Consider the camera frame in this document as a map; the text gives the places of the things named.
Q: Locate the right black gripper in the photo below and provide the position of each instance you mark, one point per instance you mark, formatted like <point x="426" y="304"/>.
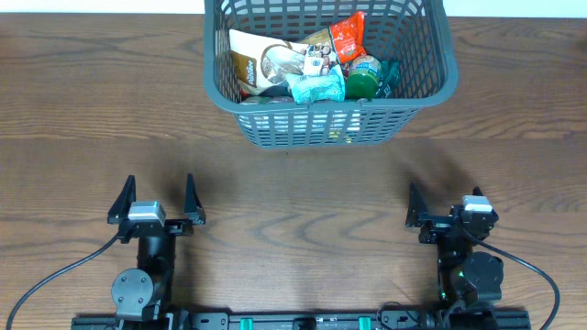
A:
<point x="435" y="225"/>

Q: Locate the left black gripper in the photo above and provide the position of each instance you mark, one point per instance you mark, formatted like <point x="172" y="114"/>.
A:
<point x="126" y="211"/>

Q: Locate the green Nescafe coffee bag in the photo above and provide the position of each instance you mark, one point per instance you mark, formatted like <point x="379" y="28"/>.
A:
<point x="389" y="78"/>

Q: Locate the green lid jar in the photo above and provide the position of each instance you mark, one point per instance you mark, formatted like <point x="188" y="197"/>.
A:
<point x="364" y="77"/>

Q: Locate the teal white sachet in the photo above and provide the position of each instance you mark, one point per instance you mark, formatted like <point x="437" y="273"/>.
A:
<point x="306" y="89"/>

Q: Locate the cream brown paper bag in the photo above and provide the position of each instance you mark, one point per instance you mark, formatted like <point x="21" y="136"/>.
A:
<point x="262" y="63"/>

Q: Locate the orange biscuit pack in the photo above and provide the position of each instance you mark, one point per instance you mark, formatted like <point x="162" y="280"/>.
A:
<point x="341" y="42"/>

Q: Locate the Kleenex tissue multipack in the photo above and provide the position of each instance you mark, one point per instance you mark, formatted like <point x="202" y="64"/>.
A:
<point x="298" y="129"/>

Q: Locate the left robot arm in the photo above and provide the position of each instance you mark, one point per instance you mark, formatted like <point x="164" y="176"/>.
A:
<point x="143" y="294"/>

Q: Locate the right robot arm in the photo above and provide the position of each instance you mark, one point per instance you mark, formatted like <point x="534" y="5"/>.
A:
<point x="469" y="282"/>

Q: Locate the grey plastic basket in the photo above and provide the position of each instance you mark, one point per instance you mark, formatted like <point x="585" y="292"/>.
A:
<point x="415" y="33"/>

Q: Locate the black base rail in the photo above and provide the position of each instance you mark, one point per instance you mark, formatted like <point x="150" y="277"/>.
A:
<point x="386" y="320"/>

